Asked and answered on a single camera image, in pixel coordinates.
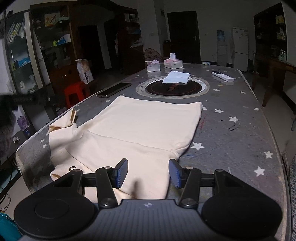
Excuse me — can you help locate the dark wooden side table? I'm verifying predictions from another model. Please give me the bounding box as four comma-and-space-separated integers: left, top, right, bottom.
251, 56, 295, 114

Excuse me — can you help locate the dark wooden shelf cabinet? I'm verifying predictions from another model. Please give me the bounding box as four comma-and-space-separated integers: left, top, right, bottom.
253, 3, 287, 59

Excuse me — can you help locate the cream beige sweater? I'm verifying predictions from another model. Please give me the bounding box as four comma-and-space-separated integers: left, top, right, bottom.
49, 96, 203, 201

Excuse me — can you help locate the water dispenser with blue bottle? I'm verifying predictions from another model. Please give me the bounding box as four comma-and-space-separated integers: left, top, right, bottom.
217, 30, 227, 66

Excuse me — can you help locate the red plastic stool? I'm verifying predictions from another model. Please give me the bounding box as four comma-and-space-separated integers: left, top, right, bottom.
64, 81, 90, 108

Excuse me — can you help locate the white refrigerator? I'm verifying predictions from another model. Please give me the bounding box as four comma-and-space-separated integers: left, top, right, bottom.
232, 27, 248, 71

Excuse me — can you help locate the black smartphone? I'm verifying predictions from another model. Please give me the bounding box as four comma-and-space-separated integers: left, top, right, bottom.
96, 82, 132, 98

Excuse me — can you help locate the dark wooden door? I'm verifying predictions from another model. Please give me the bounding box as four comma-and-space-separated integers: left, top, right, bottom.
167, 11, 201, 63

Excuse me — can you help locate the white remote control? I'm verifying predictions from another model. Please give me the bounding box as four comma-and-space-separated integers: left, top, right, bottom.
212, 71, 235, 82

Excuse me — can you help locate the white paper bag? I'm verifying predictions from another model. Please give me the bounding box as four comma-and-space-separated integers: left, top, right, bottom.
76, 59, 94, 84

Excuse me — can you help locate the small pink white box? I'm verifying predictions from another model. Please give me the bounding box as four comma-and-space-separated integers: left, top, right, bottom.
145, 60, 161, 72

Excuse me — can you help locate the pink tissue box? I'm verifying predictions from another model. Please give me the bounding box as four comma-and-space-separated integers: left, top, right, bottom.
164, 53, 183, 69

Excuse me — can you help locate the round black induction cooktop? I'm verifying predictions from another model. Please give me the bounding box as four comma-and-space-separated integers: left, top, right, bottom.
135, 76, 210, 99

